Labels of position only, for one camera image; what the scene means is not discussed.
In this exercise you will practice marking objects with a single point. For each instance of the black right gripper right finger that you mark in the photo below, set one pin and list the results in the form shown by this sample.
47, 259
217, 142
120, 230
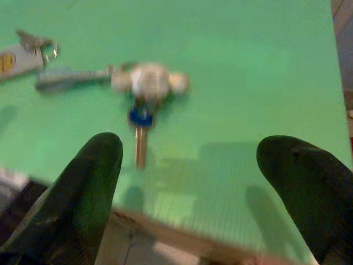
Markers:
311, 187

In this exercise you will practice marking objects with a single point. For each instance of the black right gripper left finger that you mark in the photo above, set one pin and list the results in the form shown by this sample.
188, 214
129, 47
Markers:
80, 193

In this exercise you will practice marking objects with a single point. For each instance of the blue headed silver key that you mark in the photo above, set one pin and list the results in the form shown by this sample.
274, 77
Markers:
140, 117

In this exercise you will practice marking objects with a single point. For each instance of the wooden table with green top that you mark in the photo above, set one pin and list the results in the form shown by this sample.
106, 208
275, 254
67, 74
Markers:
176, 234

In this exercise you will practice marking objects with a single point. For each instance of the white key tag yellow logo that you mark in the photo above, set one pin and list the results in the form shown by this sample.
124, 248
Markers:
19, 59

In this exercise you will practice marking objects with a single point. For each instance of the plain silver key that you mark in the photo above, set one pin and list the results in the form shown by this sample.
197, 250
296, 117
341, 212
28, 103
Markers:
27, 38

